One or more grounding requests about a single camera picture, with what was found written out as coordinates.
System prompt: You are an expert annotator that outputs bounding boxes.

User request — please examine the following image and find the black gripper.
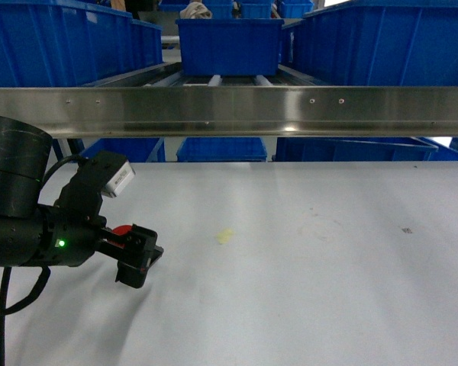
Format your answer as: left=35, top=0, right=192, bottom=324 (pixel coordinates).
left=36, top=178, right=164, bottom=289

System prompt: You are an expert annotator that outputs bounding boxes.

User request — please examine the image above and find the red mushroom push button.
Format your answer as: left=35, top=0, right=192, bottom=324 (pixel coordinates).
left=111, top=225, right=132, bottom=236

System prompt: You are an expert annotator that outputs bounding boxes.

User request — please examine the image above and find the blue bin lower left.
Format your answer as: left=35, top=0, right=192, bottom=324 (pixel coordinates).
left=81, top=137, right=166, bottom=163

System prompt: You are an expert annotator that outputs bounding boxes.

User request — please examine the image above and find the blue bin lower centre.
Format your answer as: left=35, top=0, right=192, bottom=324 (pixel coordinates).
left=176, top=137, right=267, bottom=162

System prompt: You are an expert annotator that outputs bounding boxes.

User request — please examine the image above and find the blue bin lower right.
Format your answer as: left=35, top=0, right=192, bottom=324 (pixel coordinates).
left=273, top=137, right=438, bottom=162

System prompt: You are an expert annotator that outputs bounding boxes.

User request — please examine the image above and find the blue bin upper centre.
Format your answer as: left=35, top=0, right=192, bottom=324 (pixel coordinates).
left=176, top=18, right=284, bottom=76

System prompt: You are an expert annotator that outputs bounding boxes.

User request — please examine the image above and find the large blue bin upper left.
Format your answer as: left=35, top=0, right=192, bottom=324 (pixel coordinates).
left=0, top=1, right=163, bottom=88

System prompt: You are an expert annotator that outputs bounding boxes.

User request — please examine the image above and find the large blue bin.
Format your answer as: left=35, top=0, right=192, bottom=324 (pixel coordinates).
left=281, top=1, right=458, bottom=86
left=0, top=1, right=163, bottom=88

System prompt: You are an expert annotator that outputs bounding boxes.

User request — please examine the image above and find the beige cloth in background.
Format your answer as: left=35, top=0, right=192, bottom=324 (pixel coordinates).
left=179, top=1, right=213, bottom=19

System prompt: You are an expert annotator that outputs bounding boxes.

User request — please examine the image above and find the large blue bin upper right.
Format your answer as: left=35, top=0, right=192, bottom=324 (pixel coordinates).
left=281, top=1, right=458, bottom=86

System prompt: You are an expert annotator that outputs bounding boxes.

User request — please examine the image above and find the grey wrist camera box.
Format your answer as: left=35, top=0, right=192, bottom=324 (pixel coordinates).
left=101, top=162, right=136, bottom=198

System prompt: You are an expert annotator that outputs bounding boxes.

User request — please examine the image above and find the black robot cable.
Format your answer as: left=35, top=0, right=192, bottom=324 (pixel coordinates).
left=0, top=153, right=89, bottom=366

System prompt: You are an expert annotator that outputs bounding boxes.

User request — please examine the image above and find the stainless steel shelf rail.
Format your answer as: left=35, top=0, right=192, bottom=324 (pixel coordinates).
left=0, top=86, right=458, bottom=138

